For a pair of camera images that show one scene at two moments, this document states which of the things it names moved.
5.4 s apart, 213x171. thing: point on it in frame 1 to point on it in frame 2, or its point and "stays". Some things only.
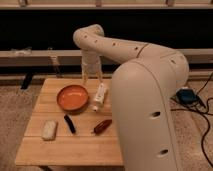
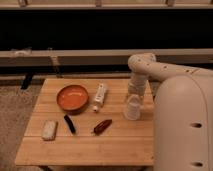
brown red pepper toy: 102,126 stays
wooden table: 73,124 stays
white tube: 101,96 stays
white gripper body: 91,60 to 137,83
